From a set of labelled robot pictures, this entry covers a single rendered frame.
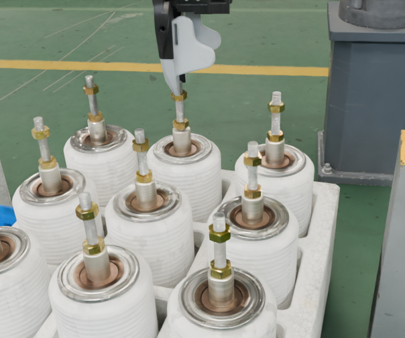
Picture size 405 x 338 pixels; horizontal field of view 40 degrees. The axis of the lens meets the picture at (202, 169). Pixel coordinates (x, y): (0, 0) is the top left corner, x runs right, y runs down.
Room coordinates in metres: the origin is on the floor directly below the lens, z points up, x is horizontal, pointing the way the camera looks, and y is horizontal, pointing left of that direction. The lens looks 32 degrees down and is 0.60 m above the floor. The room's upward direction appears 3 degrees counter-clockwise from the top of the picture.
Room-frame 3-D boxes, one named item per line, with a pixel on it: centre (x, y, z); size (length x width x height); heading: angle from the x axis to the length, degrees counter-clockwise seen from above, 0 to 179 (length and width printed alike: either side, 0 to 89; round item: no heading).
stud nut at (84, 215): (0.39, 0.10, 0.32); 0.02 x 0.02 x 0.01; 44
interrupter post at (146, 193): (0.50, 0.06, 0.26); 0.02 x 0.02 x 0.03
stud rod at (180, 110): (0.61, 0.02, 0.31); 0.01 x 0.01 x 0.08
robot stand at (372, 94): (0.96, -0.33, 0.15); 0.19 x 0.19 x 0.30; 79
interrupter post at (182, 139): (0.61, 0.02, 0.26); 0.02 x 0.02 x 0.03
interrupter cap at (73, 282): (0.39, 0.10, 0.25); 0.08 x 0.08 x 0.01
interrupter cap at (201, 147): (0.61, 0.02, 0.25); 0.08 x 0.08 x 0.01
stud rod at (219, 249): (0.35, -0.01, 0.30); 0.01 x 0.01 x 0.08
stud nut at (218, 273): (0.35, -0.01, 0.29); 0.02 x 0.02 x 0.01; 1
